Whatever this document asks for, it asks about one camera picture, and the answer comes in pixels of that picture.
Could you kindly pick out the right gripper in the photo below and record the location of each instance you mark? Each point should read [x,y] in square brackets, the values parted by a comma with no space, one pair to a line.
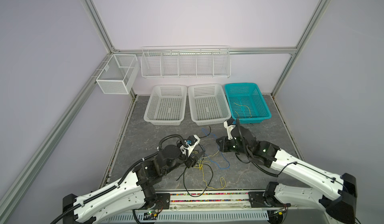
[223,145]

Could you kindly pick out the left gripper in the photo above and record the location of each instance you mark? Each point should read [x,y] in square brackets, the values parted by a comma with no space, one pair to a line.
[192,161]

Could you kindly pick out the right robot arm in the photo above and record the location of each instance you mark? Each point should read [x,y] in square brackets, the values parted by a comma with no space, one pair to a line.
[331,193]

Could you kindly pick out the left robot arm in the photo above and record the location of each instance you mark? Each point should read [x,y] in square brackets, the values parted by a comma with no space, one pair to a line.
[135,189]

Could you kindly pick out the teal plastic basket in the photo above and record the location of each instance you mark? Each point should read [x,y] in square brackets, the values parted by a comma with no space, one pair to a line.
[247,103]

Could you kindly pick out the middle white plastic basket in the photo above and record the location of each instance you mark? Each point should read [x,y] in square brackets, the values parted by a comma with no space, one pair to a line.
[208,104]

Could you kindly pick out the white plastic basket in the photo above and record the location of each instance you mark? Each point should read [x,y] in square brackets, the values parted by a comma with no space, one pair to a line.
[208,104]
[166,106]

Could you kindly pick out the left white plastic basket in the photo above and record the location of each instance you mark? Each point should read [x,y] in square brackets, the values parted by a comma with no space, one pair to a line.
[166,106]

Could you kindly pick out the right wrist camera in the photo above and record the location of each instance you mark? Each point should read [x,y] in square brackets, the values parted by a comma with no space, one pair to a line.
[229,126]

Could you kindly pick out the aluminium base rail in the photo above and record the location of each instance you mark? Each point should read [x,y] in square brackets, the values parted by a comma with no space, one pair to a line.
[207,200]

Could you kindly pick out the white wire wall rack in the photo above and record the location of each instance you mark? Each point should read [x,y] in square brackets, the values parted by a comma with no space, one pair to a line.
[186,62]

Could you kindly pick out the white mesh wall box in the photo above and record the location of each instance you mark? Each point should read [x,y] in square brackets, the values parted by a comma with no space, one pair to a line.
[118,74]

